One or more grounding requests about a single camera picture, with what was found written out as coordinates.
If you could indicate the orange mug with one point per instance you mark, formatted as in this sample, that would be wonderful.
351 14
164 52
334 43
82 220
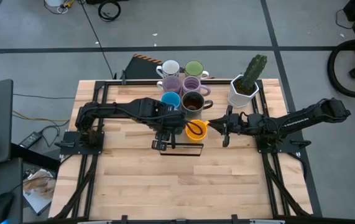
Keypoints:
196 139

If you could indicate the white bucket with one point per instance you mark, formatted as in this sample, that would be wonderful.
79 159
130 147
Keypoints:
53 2

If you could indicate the yellow connector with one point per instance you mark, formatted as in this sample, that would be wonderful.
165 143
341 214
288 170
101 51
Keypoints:
68 3

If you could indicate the crumpled paper bag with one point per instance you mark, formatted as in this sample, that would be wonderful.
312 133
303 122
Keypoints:
40 189

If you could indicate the black front camera bar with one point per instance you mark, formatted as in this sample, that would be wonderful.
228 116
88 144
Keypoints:
180 221

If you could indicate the wooden shelf riser black frame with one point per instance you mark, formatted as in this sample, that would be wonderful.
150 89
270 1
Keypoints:
180 139

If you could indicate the black aluminium table frame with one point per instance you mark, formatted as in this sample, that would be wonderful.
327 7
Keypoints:
101 83

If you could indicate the black desk support beam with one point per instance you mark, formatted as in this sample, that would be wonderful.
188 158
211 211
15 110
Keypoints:
34 157

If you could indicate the green cactus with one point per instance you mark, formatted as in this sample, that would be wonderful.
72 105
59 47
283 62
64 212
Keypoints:
253 73

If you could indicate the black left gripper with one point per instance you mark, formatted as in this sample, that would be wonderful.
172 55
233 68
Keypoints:
172 126

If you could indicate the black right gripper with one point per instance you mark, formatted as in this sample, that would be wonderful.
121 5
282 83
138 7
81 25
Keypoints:
237 124

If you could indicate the blue brown speckled mug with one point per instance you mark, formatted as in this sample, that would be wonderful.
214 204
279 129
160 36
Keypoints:
192 101

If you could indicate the black panel striped hazard edge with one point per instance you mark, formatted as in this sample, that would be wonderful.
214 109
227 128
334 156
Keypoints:
140 70

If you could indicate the teal mug with white interior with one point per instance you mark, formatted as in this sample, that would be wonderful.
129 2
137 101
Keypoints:
170 67

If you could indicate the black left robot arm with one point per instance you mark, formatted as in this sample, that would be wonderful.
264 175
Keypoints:
118 110

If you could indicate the black computer mouse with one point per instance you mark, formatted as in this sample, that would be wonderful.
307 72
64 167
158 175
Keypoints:
1 207

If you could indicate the white hexagonal plant pot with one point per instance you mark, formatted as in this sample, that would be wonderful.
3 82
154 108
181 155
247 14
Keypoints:
234 98

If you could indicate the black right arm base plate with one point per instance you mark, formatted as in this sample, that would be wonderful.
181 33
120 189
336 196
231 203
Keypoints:
289 147

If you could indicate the green mug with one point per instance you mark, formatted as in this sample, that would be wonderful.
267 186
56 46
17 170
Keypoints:
194 68

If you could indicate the dark grey low desk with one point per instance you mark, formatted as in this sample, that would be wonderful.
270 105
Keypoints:
9 177

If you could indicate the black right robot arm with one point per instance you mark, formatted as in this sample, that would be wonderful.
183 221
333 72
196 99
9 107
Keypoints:
304 119

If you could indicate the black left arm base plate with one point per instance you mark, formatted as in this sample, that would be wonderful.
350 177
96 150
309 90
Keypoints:
68 147

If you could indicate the light blue faceted mug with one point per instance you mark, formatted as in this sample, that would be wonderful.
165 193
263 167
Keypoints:
171 99

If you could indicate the black power adapter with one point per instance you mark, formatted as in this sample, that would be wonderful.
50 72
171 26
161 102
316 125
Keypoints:
30 140

